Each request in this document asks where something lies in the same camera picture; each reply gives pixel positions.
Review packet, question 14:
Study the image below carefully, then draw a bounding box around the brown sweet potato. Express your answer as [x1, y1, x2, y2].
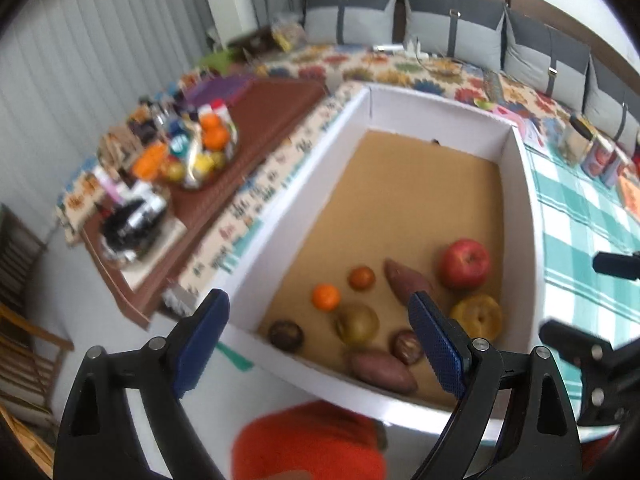
[383, 258, 434, 307]

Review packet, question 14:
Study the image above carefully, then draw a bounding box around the brown-green pear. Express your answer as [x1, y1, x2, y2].
[334, 302, 380, 347]

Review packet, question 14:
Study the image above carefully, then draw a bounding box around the dark orange tangerine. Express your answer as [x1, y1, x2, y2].
[347, 266, 376, 292]

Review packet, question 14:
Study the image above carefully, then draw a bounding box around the bright orange tangerine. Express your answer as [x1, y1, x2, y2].
[311, 283, 342, 312]

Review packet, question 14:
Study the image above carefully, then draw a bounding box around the teal plaid tablecloth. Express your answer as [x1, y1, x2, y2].
[527, 146, 640, 411]

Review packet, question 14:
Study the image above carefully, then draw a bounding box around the orange book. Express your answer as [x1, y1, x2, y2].
[616, 176, 640, 222]

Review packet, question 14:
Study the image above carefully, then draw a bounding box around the pink can right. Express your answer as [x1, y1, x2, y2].
[600, 146, 632, 188]

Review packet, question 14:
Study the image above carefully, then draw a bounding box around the pink can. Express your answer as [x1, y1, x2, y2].
[580, 134, 615, 179]
[600, 146, 632, 188]

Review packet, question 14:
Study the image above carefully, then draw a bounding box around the pink can left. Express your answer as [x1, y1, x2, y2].
[580, 134, 615, 179]

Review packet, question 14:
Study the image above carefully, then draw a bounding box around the wooden chair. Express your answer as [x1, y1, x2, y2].
[1, 205, 74, 479]

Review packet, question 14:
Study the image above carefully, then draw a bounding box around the clear plastic jar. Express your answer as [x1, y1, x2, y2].
[556, 114, 597, 167]

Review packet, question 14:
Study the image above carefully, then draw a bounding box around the red apple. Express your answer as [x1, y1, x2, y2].
[437, 238, 491, 290]

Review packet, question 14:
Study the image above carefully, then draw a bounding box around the dark mangosteen right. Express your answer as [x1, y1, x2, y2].
[390, 330, 424, 366]

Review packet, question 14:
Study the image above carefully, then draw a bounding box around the dark mangosteen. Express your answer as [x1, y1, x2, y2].
[268, 320, 305, 353]
[390, 330, 424, 366]

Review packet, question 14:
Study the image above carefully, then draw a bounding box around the red clothing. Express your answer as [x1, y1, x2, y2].
[231, 401, 386, 479]

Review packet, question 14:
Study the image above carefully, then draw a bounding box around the dark mangosteen left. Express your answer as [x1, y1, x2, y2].
[268, 320, 305, 353]

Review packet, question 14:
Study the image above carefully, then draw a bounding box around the silver kettle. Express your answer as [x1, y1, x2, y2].
[100, 188, 171, 269]

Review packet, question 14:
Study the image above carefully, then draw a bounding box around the white cardboard box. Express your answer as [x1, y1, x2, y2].
[219, 86, 544, 434]

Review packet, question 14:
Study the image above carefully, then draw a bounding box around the fruit tray on side table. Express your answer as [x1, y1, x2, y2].
[131, 99, 239, 190]

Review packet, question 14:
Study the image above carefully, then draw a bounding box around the brown side table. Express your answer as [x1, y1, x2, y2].
[81, 77, 328, 328]

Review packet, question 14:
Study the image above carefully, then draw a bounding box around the grey sofa cushion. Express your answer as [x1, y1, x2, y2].
[304, 0, 397, 46]

